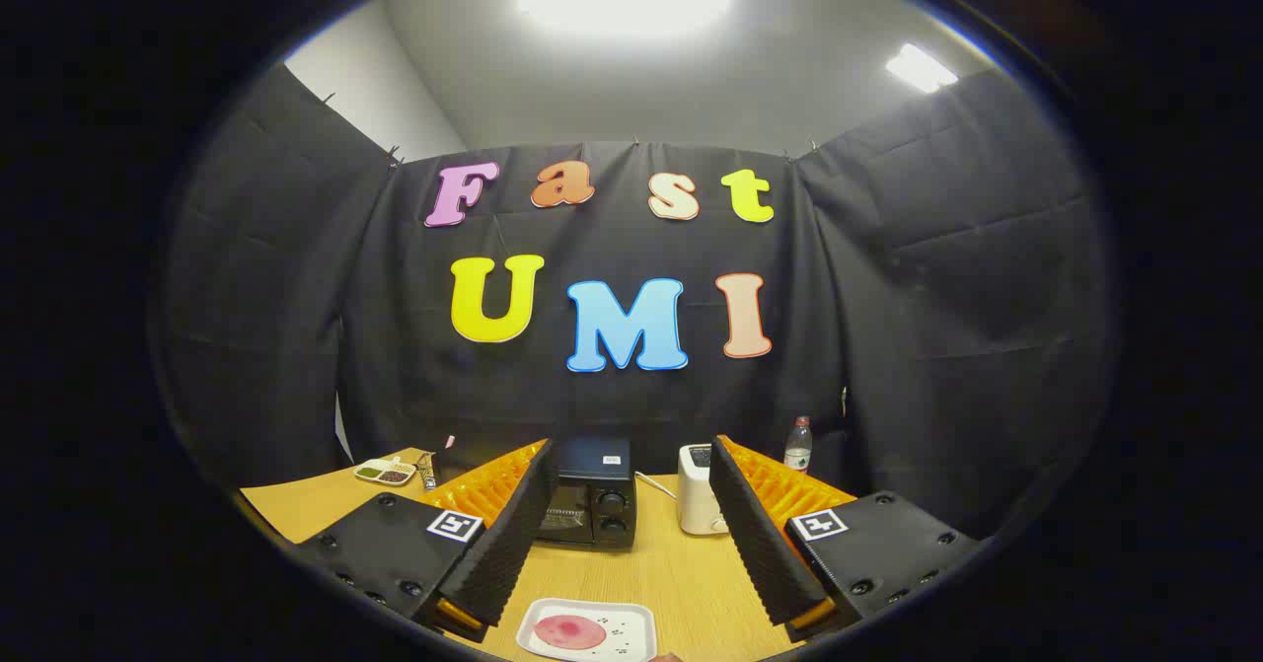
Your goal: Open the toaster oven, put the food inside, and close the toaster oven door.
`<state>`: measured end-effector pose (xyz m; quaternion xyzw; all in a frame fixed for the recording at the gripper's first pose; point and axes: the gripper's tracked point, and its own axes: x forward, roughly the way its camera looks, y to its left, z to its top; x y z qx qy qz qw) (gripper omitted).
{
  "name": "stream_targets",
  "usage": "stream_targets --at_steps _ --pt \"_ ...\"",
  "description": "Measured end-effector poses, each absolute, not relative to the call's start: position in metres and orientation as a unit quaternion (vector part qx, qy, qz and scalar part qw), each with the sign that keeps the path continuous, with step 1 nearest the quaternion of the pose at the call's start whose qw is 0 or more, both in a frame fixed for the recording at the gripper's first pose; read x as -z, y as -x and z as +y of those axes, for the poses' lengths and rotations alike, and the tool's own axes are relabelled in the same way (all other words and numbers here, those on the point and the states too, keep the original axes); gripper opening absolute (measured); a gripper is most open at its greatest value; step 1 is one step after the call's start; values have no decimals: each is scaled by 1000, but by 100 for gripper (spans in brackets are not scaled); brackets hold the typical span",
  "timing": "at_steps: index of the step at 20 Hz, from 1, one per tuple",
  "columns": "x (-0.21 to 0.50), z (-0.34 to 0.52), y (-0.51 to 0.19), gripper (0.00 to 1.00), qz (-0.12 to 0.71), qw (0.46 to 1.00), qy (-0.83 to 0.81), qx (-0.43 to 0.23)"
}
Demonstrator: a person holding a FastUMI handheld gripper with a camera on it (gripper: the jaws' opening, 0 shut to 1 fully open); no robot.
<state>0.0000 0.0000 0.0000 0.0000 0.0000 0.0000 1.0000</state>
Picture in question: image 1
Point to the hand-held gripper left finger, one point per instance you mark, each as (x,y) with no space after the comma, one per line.
(513,534)

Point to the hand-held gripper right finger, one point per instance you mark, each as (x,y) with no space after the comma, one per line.
(755,534)

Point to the pink ham slice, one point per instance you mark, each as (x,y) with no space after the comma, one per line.
(570,631)

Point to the black toaster oven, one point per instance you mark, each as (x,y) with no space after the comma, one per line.
(602,460)

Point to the white rectangular plate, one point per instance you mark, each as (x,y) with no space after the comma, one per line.
(629,623)

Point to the white toaster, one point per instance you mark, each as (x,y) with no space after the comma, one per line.
(694,494)

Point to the clear water bottle red label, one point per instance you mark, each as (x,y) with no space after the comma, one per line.
(797,455)

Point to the white divided condiment dish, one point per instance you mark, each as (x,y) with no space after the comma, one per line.
(385,472)

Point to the black backdrop cloth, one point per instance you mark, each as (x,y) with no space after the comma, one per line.
(888,346)

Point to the small ceiling light panel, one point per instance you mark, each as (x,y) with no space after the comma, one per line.
(921,68)

